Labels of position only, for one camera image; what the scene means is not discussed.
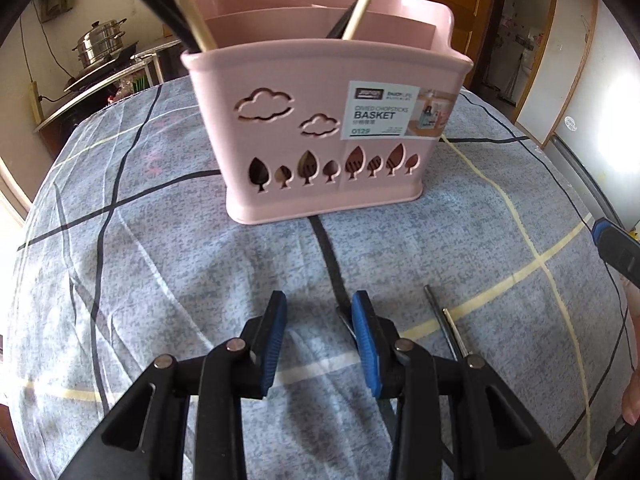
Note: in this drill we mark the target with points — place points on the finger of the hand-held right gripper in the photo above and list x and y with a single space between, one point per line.
617 252

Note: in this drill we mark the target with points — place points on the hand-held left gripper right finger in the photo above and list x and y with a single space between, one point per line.
367 347

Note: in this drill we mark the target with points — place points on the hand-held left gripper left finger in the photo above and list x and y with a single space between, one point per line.
272 347

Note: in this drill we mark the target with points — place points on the metal chopstick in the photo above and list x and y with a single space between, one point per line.
457 335
440 320
346 322

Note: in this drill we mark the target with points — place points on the pink plastic basket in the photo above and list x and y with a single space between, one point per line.
300 85

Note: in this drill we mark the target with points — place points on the wooden chopstick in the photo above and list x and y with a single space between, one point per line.
192 15
365 0

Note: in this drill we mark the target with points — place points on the person's right hand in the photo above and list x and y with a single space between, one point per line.
634 395

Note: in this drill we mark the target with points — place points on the blue plaid tablecloth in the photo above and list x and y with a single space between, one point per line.
150 260

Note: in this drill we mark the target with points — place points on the brown wooden door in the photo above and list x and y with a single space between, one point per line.
465 5

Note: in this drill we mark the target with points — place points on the metal side table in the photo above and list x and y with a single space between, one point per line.
160 57

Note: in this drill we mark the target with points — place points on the dark kitchen counter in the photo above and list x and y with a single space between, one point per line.
75 105

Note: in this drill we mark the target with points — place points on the black induction cooker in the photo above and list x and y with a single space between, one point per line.
100 72

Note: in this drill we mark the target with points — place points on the beige power strip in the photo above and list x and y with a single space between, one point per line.
35 102

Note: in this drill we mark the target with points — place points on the stainless steel steamer pot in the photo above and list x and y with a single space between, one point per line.
100 42

